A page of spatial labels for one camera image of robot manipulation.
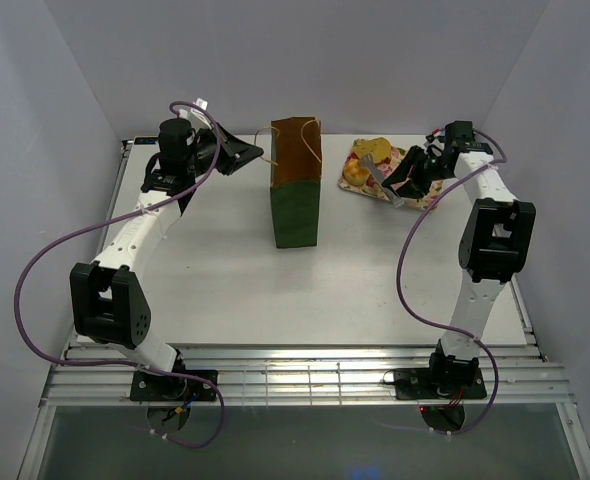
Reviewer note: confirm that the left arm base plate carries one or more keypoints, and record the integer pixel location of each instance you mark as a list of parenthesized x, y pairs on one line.
[(195, 385)]

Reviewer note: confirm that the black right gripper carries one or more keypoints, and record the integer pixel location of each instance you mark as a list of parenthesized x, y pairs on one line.
[(415, 156)]

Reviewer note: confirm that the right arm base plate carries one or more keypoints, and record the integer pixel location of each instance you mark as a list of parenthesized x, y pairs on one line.
[(416, 384)]

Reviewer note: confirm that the blue label left corner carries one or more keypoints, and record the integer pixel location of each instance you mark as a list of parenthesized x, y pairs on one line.
[(145, 141)]

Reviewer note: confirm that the round scored bun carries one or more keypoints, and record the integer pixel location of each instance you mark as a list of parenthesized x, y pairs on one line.
[(354, 174)]

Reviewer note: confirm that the green paper bag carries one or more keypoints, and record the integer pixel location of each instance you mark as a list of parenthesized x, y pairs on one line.
[(295, 181)]

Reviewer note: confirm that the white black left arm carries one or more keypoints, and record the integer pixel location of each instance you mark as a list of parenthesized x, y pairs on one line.
[(108, 301)]

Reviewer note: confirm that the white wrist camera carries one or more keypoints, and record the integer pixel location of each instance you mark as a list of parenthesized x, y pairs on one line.
[(197, 117), (434, 143)]

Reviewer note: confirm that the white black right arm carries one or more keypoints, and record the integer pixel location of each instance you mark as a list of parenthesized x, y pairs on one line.
[(493, 248)]

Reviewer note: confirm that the metal tongs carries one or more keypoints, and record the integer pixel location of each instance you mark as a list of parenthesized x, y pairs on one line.
[(378, 190)]

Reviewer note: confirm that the floral tray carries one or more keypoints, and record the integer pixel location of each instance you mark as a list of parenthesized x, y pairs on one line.
[(397, 154)]

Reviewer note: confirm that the sliced brown bread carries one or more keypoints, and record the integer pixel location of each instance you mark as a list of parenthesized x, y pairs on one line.
[(379, 148)]

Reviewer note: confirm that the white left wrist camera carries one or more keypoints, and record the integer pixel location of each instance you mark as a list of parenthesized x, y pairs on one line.
[(197, 117)]

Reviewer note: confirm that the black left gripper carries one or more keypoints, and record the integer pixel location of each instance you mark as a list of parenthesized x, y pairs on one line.
[(235, 152)]

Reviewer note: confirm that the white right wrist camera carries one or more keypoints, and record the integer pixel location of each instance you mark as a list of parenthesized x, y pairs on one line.
[(434, 143)]

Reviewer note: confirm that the aluminium frame rails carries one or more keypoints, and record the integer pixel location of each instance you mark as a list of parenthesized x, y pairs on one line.
[(251, 377)]

